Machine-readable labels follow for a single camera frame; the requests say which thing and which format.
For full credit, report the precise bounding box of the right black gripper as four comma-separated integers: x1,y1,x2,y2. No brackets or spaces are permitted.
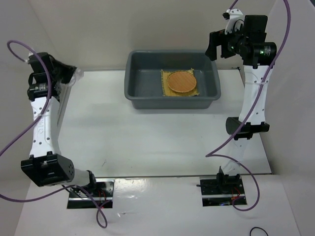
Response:
204,22,248,60

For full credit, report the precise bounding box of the orange round woven tray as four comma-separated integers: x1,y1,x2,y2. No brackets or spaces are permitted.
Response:
167,71,197,93

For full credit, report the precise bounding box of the square bamboo mat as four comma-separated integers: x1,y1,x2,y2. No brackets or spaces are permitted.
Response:
161,68,199,97

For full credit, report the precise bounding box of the clear plastic cup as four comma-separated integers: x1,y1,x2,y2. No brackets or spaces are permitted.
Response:
67,68,84,87

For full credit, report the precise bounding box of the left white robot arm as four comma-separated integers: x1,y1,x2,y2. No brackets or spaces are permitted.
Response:
21,52,98,197

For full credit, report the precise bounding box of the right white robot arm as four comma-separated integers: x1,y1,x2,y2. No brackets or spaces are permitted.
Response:
205,9,277,194

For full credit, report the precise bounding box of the grey plastic bin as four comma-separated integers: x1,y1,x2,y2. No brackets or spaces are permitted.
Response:
124,50,221,109

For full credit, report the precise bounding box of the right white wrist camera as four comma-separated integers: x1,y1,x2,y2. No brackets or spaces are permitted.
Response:
222,8,245,35

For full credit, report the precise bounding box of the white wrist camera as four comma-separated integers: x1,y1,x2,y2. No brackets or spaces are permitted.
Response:
25,52,38,65
222,8,245,35

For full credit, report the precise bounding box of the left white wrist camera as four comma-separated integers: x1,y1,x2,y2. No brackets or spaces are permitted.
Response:
25,52,38,65

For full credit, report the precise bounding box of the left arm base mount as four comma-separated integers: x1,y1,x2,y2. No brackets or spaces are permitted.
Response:
67,178,115,209

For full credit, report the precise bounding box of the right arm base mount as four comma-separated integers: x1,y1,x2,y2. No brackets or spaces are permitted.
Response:
196,176,247,207

